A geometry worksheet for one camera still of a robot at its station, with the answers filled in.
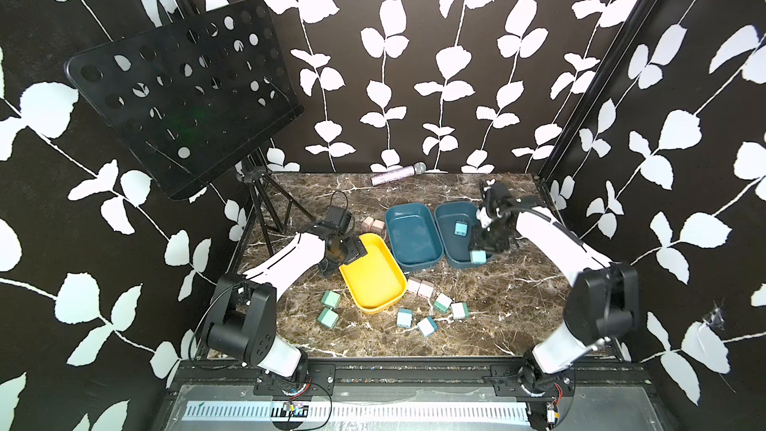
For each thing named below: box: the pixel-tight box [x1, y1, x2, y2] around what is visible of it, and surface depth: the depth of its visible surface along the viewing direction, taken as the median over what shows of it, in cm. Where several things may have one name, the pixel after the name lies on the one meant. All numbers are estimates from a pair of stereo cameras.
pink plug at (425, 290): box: [416, 282, 434, 300], surface depth 90 cm
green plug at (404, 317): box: [396, 307, 414, 329], surface depth 85 cm
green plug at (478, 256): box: [469, 249, 487, 265], surface depth 85 cm
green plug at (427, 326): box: [416, 317, 437, 338], surface depth 83 cm
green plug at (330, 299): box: [320, 290, 342, 310], surface depth 88 cm
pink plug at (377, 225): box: [371, 219, 385, 233], surface depth 104 cm
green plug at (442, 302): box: [433, 293, 453, 315], surface depth 87 cm
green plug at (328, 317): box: [317, 307, 340, 330], surface depth 84 cm
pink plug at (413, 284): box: [406, 276, 422, 296], surface depth 91 cm
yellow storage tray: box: [339, 233, 408, 315], surface depth 95 cm
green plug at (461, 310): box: [450, 302, 470, 320], surface depth 86 cm
